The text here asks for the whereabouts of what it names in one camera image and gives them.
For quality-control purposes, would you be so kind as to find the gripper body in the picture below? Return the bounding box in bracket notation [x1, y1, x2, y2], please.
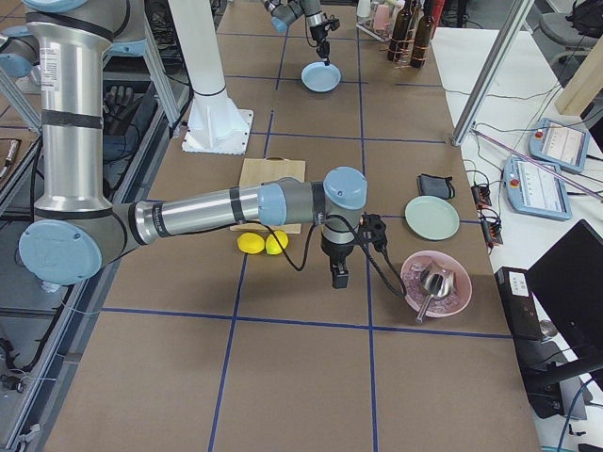
[321, 235, 355, 268]
[310, 22, 329, 43]

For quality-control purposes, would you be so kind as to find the light blue plate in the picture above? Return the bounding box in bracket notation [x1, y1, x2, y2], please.
[301, 61, 341, 93]

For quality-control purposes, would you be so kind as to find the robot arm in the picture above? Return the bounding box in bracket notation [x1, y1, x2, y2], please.
[18, 1, 367, 288]
[263, 0, 339, 66]

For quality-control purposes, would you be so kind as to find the green plate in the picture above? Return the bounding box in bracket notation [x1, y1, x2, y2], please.
[404, 196, 460, 241]

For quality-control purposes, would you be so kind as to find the white cup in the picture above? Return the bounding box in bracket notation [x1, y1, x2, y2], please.
[356, 0, 371, 18]

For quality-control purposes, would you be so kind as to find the pink cup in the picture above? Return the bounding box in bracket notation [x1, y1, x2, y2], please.
[373, 4, 390, 31]

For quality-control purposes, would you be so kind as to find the lower yellow lemon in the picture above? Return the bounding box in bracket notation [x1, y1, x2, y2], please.
[265, 230, 289, 255]

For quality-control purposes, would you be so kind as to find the yellow lemon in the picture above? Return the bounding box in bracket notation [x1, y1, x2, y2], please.
[236, 233, 266, 254]
[265, 230, 289, 255]

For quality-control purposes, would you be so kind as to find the front green wine bottle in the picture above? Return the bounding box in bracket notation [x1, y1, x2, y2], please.
[387, 0, 412, 61]

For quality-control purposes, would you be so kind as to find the green wine bottle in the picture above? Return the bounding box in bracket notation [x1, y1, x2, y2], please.
[387, 0, 412, 61]
[410, 1, 434, 69]

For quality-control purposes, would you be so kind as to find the pink bowl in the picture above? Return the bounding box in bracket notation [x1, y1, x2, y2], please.
[400, 250, 472, 322]

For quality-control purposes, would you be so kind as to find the upper yellow lemon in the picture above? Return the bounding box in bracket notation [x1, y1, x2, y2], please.
[236, 233, 266, 254]

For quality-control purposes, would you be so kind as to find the metal scoop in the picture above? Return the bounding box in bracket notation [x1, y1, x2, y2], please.
[416, 262, 455, 324]

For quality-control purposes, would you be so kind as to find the rear green wine bottle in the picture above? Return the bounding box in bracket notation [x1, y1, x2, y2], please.
[410, 1, 434, 69]

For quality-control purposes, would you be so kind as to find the dark folded cloth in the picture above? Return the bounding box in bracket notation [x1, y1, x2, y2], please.
[417, 173, 455, 200]

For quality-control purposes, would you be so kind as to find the wooden cutting board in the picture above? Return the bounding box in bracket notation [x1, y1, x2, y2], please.
[239, 157, 306, 234]

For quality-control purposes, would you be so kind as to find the white central pillar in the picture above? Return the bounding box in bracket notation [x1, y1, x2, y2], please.
[169, 0, 253, 155]

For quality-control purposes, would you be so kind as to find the black power strip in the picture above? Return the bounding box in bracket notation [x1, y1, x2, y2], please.
[471, 184, 503, 250]

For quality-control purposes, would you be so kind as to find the black desktop computer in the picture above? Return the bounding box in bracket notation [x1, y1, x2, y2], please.
[495, 266, 544, 342]

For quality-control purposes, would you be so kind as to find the metal rod with stand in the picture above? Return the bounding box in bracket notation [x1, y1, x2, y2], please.
[472, 129, 603, 202]

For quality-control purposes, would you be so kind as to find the near teach pendant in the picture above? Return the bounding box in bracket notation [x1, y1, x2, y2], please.
[503, 156, 572, 221]

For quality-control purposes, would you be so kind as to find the teach pendant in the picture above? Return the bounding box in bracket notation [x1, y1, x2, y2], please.
[529, 118, 591, 173]
[503, 156, 572, 221]

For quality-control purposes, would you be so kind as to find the black computer monitor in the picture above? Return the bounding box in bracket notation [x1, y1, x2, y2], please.
[527, 219, 602, 387]

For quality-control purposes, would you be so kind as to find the far teach pendant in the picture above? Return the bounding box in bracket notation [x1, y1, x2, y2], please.
[529, 118, 591, 173]

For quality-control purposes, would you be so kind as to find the white wire cup rack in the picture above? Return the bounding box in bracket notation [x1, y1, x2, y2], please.
[356, 17, 390, 42]

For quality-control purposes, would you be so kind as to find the copper wire bottle rack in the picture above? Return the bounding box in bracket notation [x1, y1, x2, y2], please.
[386, 37, 431, 70]

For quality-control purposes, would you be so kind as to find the aluminium frame post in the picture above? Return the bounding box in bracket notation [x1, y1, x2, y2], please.
[451, 0, 534, 147]

